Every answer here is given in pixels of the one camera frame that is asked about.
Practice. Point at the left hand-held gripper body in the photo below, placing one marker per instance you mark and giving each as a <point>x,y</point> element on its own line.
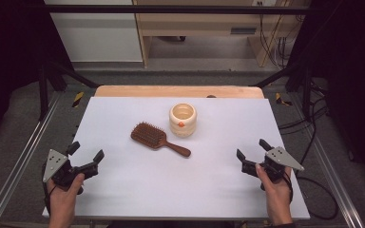
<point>57,164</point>

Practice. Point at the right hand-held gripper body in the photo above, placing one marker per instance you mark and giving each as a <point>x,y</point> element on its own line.
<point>282,160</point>

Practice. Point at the brown wooden hairbrush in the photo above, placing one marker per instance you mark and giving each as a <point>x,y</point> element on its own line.
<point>149,135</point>

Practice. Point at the cream ceramic cup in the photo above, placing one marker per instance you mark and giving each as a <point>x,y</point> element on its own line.
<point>183,122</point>

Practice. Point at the person's left hand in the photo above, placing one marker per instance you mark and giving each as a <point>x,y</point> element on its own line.
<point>64,199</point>

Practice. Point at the person's right hand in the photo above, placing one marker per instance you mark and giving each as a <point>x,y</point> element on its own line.
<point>275,198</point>

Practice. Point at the yellow black tape strip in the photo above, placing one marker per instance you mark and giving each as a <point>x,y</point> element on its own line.
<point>78,99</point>
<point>280,99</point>

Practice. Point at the black metal stand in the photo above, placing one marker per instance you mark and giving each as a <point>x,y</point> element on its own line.
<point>305,88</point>
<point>43,91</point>

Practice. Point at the light wooden table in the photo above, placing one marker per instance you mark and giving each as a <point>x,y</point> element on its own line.
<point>171,91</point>

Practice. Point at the white cabinet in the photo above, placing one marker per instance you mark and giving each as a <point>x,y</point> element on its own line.
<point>98,38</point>

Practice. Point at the black curtain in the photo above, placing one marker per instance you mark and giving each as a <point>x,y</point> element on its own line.
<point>351,63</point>
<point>9,47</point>

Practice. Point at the office chair caster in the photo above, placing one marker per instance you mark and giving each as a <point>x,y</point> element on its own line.
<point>182,38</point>

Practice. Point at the light wooden desk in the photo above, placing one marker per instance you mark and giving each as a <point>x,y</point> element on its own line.
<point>196,23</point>

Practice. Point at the aluminium rail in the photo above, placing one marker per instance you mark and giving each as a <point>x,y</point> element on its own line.
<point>332,177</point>
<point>19,158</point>

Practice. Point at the black frame bar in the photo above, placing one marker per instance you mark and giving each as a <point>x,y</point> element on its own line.
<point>171,9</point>

